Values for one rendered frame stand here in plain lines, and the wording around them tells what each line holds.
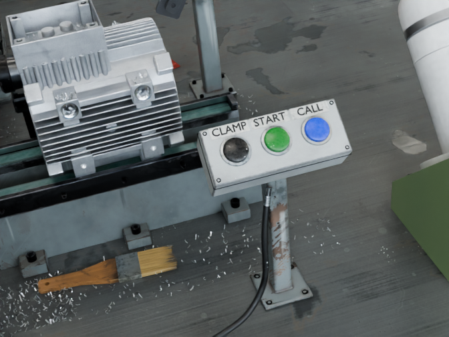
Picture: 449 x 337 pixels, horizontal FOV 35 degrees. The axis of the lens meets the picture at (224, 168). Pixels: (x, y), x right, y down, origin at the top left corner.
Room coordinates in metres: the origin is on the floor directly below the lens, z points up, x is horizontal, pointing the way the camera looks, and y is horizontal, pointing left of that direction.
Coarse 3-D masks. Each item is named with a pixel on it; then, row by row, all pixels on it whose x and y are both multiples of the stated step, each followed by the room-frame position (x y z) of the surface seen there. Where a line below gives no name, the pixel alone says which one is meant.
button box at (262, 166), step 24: (264, 120) 0.71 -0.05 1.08; (288, 120) 0.71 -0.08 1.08; (336, 120) 0.71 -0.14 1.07; (216, 144) 0.68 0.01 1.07; (264, 144) 0.68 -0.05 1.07; (312, 144) 0.68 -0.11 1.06; (336, 144) 0.68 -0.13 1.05; (216, 168) 0.66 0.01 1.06; (240, 168) 0.66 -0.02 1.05; (264, 168) 0.66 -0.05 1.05; (288, 168) 0.66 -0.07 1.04; (312, 168) 0.69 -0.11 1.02; (216, 192) 0.66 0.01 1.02
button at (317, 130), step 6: (312, 120) 0.70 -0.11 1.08; (318, 120) 0.70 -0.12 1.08; (324, 120) 0.70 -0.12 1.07; (306, 126) 0.69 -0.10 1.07; (312, 126) 0.69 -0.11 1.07; (318, 126) 0.69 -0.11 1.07; (324, 126) 0.69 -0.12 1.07; (306, 132) 0.69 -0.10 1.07; (312, 132) 0.69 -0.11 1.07; (318, 132) 0.69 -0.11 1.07; (324, 132) 0.69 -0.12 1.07; (312, 138) 0.68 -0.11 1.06; (318, 138) 0.68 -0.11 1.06; (324, 138) 0.68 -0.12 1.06
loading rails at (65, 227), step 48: (192, 144) 0.91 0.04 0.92; (0, 192) 0.84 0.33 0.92; (48, 192) 0.83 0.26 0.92; (96, 192) 0.84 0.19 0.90; (144, 192) 0.86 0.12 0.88; (192, 192) 0.87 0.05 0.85; (240, 192) 0.89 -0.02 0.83; (0, 240) 0.81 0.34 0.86; (48, 240) 0.82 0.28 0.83; (96, 240) 0.84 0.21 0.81; (144, 240) 0.82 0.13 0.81
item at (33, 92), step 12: (156, 60) 0.87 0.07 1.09; (168, 60) 0.88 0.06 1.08; (156, 72) 0.88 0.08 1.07; (168, 72) 0.88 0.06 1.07; (36, 84) 0.84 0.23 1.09; (36, 96) 0.83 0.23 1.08; (180, 132) 0.88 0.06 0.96; (168, 144) 0.88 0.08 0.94; (180, 144) 0.88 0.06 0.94; (48, 168) 0.83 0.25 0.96; (60, 168) 0.83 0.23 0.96
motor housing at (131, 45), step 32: (128, 32) 0.92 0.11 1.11; (128, 64) 0.89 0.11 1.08; (96, 96) 0.84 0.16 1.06; (128, 96) 0.85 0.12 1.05; (160, 96) 0.85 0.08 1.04; (64, 128) 0.81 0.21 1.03; (96, 128) 0.83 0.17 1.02; (128, 128) 0.84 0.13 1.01; (160, 128) 0.86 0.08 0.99; (64, 160) 0.82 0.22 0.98; (96, 160) 0.86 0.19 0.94
